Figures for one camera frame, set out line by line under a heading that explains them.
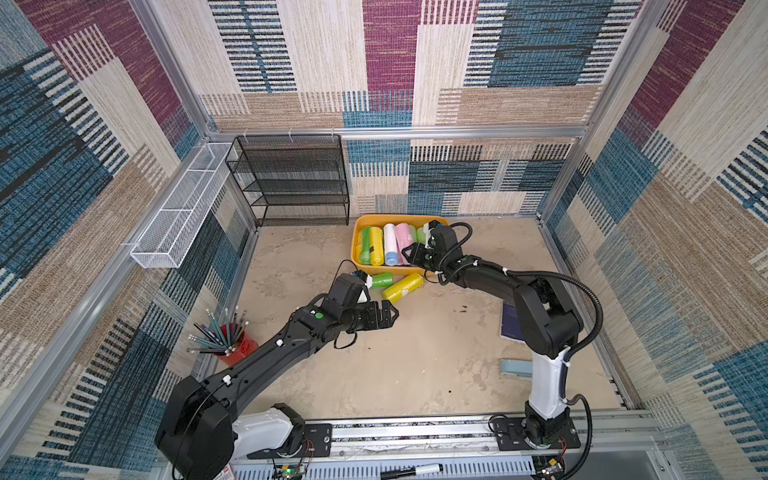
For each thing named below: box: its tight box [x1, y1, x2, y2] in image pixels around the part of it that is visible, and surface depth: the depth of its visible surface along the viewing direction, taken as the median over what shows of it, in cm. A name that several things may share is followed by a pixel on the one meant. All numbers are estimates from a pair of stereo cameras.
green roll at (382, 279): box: [372, 271, 394, 289], surface depth 101 cm
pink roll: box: [395, 223, 414, 265], surface depth 100 cm
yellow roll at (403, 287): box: [382, 272, 425, 304], surface depth 99 cm
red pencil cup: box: [187, 306, 259, 364], surface depth 81 cm
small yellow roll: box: [369, 226, 385, 266], surface depth 101 cm
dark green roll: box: [360, 226, 372, 266], surface depth 103 cm
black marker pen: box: [380, 463, 444, 480], surface depth 71 cm
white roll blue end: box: [383, 223, 399, 266], surface depth 101 cm
